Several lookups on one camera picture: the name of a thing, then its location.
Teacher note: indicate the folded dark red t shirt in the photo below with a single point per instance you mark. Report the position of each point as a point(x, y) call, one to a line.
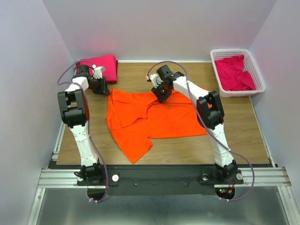
point(116, 70)

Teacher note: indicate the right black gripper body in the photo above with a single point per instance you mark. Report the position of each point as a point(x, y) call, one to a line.
point(161, 89)

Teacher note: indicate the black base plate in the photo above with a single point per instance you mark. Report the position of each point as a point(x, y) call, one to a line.
point(142, 180)

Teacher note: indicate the pink plastic basket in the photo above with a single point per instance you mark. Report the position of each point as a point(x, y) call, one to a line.
point(249, 65)

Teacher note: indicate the crumpled pink t shirt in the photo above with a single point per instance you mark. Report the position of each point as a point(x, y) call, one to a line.
point(231, 74)

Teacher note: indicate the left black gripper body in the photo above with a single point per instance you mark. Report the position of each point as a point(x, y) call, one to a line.
point(96, 86)

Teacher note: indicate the folded pink t shirt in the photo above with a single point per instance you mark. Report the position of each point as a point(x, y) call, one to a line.
point(107, 65)

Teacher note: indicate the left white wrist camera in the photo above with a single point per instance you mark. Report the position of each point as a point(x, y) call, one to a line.
point(98, 71)

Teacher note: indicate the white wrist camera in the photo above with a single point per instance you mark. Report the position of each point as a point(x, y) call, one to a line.
point(155, 79)
point(98, 71)

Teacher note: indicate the orange t shirt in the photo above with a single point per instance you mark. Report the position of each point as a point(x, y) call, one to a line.
point(133, 119)

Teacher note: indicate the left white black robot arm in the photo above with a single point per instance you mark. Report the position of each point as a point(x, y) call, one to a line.
point(74, 112)

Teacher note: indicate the aluminium frame rail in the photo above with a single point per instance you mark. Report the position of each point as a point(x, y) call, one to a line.
point(270, 202)

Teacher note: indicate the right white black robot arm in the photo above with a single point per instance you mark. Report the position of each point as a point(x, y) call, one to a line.
point(210, 115)

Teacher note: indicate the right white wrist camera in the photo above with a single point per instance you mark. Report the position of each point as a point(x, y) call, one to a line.
point(155, 79)

